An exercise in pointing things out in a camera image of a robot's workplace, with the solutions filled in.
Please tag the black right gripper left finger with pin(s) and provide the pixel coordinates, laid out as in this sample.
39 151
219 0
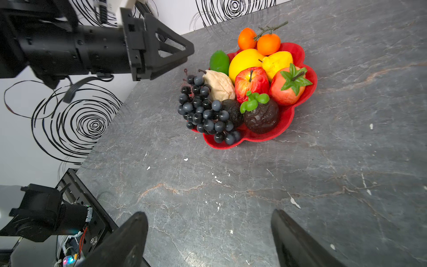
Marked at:
124 248

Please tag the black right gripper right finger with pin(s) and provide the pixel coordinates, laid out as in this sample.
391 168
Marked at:
295 247

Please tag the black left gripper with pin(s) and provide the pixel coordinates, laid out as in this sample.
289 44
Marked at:
47 37

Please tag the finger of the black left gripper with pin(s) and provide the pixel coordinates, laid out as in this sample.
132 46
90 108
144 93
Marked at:
154 66

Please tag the green fake pepper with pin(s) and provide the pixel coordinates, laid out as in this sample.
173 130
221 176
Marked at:
220 62

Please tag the dark fake grape bunch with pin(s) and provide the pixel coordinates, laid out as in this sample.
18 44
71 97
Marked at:
204 115

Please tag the orange fake tangerine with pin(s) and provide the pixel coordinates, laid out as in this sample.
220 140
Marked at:
247 39
268 44

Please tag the yellow fake lemon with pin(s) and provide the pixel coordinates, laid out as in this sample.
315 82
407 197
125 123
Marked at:
244 60

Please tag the red fake apple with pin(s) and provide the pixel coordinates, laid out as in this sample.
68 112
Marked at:
253 79

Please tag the dark fake avocado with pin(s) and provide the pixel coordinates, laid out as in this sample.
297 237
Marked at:
233 108

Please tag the small yellow fake pear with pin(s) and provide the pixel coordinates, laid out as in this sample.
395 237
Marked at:
274 63

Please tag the green fake mangosteen half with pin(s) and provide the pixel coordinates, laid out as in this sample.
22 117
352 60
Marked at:
260 112

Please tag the red flower-shaped fruit bowl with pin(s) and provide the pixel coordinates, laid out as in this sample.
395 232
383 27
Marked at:
287 113

